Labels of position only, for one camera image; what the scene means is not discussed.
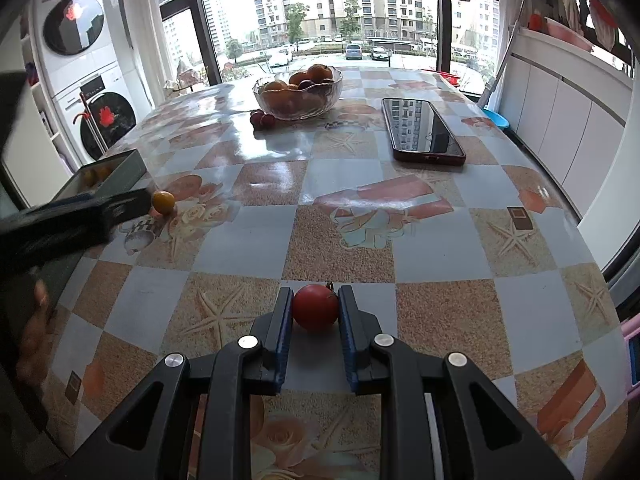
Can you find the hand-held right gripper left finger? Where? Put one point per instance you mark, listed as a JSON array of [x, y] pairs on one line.
[[285, 340]]

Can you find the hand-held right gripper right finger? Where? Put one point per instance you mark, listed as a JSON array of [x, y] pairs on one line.
[[348, 340]]

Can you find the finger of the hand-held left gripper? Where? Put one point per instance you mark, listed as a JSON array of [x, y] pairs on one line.
[[100, 217]]

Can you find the red tomato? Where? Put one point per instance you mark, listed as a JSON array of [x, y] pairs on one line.
[[315, 307]]

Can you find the grey-green storage box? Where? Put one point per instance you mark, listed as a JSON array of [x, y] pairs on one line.
[[125, 170]]

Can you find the orange tangerine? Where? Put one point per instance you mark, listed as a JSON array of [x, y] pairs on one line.
[[163, 201]]

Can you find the person's left hand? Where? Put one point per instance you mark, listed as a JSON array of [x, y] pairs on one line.
[[32, 345]]

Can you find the white washing machine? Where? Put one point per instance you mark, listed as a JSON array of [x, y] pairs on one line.
[[107, 122]]

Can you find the red cherry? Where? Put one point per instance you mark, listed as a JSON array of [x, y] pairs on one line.
[[256, 118], [268, 121]]

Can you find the white stacked dryer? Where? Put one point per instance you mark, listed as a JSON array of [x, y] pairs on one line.
[[72, 17]]

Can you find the smartphone with red case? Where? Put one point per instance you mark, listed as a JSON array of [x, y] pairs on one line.
[[425, 132]]

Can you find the glass fruit bowl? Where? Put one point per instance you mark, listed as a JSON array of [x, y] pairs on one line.
[[300, 107]]

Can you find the white parked car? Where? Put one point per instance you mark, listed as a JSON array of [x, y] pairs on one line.
[[278, 58]]

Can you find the peach-coloured fruit in bowl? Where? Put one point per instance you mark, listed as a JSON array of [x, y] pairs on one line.
[[299, 78]]

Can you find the dark plum in bowl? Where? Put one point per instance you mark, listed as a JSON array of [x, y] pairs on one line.
[[306, 85]]

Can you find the orange in bowl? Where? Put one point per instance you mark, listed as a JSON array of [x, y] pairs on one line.
[[320, 71]]

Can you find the blue basin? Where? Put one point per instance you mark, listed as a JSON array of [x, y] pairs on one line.
[[495, 119]]

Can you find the red plastic item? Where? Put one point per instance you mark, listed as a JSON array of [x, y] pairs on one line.
[[450, 79]]

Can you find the grey parked van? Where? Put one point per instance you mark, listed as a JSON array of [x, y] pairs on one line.
[[353, 52]]

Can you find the white cabinet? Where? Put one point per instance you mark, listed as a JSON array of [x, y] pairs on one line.
[[555, 120]]

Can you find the red bottle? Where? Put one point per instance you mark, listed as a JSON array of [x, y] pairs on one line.
[[535, 21]]

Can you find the pink basin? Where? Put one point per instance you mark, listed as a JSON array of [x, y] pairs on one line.
[[565, 34]]

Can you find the white and red hanging garment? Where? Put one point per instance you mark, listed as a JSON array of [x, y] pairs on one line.
[[602, 20]]

